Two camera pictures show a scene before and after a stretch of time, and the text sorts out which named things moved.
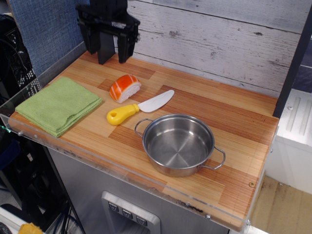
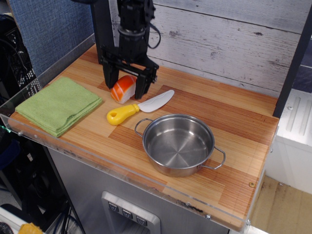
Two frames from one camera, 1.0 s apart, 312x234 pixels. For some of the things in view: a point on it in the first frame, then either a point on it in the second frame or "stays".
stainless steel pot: x=177 y=145 stays
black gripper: x=112 y=12 to x=131 y=54
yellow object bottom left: x=29 y=228 stays
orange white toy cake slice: x=124 y=87 stays
